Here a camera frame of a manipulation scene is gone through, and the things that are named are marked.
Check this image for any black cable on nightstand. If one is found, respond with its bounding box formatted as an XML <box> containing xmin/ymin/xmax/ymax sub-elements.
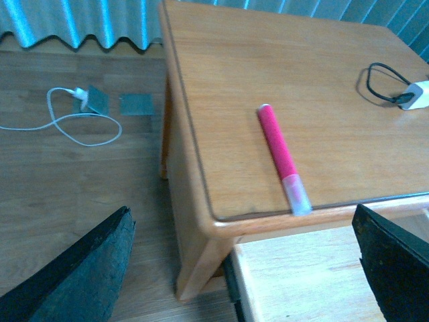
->
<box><xmin>365</xmin><ymin>62</ymin><xmax>415</xmax><ymax>105</ymax></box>

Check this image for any wooden drawer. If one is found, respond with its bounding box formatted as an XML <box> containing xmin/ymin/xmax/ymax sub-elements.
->
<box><xmin>223</xmin><ymin>209</ymin><xmax>428</xmax><ymax>321</ymax></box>

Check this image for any pink marker with clear cap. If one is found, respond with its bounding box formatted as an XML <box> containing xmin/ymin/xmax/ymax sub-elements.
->
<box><xmin>257</xmin><ymin>104</ymin><xmax>312</xmax><ymax>216</ymax></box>

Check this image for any grey pleated curtain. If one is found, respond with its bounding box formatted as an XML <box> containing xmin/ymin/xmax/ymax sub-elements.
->
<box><xmin>1</xmin><ymin>0</ymin><xmax>428</xmax><ymax>61</ymax></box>

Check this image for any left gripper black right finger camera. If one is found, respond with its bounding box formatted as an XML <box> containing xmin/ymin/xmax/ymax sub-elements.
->
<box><xmin>352</xmin><ymin>204</ymin><xmax>428</xmax><ymax>321</ymax></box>

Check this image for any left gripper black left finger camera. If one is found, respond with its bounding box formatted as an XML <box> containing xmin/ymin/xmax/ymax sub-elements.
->
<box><xmin>1</xmin><ymin>207</ymin><xmax>135</xmax><ymax>321</ymax></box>

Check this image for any white charger block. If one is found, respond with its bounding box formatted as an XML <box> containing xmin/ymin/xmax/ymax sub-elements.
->
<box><xmin>398</xmin><ymin>80</ymin><xmax>428</xmax><ymax>111</ymax></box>

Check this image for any wooden nightstand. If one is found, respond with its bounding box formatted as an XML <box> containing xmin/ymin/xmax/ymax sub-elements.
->
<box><xmin>159</xmin><ymin>1</ymin><xmax>428</xmax><ymax>301</ymax></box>

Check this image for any white plug adapter on floor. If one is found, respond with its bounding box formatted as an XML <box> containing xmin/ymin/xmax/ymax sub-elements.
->
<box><xmin>67</xmin><ymin>87</ymin><xmax>88</xmax><ymax>101</ymax></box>

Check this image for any open grey floor socket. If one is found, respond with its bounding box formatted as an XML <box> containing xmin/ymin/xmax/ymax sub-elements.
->
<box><xmin>72</xmin><ymin>85</ymin><xmax>109</xmax><ymax>116</ymax></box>

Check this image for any white charging cable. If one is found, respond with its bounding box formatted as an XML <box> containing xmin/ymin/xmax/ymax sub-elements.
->
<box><xmin>0</xmin><ymin>87</ymin><xmax>123</xmax><ymax>148</ymax></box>

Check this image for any closed grey floor socket cover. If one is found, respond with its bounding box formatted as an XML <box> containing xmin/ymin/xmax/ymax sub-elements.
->
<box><xmin>119</xmin><ymin>93</ymin><xmax>154</xmax><ymax>116</ymax></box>

